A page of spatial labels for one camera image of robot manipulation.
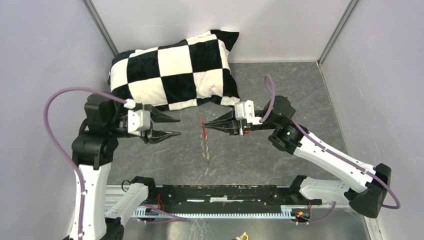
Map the aluminium corner post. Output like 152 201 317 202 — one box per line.
82 0 119 57
317 0 360 68

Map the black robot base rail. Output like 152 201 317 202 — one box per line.
121 175 323 215

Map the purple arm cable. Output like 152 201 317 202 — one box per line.
43 86 137 240
259 74 402 211

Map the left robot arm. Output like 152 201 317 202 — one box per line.
68 93 177 240

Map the aluminium corner post left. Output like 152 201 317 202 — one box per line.
82 0 119 57

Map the black white checkered pillow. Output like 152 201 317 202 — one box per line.
107 29 240 111

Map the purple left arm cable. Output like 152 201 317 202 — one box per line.
43 86 137 240

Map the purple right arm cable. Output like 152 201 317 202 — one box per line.
259 74 402 211

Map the aluminium corner post right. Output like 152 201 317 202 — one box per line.
317 0 360 68

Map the grey slotted cable duct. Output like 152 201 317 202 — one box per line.
131 207 305 220

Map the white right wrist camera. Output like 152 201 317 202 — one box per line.
234 100 262 125

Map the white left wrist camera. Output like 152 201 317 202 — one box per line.
127 109 143 134

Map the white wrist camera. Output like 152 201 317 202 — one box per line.
234 100 262 125
127 109 143 134

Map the yellow carabiner with keys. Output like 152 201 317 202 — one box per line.
233 232 249 240

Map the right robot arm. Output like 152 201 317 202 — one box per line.
201 95 393 219

